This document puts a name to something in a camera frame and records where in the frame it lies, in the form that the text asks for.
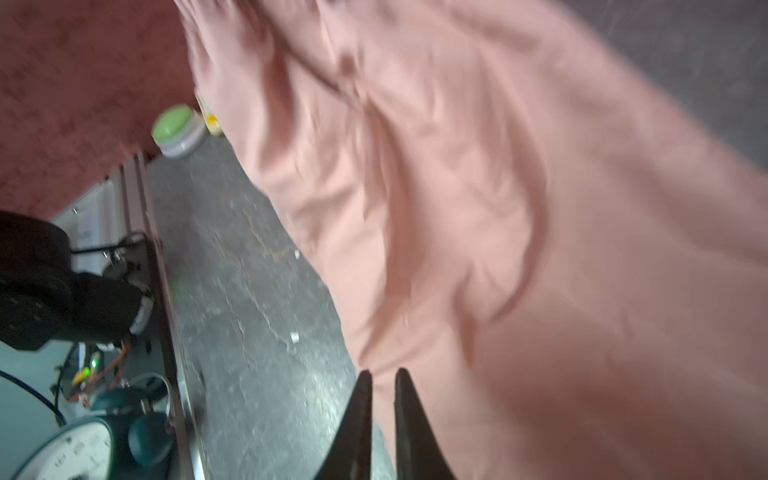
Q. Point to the green push button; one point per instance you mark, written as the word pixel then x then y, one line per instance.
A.
pixel 178 131

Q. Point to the teal alarm clock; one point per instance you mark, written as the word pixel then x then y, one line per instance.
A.
pixel 129 436

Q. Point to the left controller board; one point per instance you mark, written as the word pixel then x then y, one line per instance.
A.
pixel 88 369

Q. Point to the pink shorts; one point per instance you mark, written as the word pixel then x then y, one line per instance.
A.
pixel 571 269

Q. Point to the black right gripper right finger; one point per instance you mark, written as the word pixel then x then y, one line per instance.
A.
pixel 418 455

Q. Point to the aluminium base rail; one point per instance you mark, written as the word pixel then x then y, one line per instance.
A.
pixel 120 208

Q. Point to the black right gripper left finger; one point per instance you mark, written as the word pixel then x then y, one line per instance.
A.
pixel 349 457

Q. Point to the beige calculator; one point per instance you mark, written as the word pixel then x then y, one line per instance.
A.
pixel 211 121

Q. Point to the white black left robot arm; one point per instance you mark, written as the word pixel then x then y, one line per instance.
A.
pixel 43 298

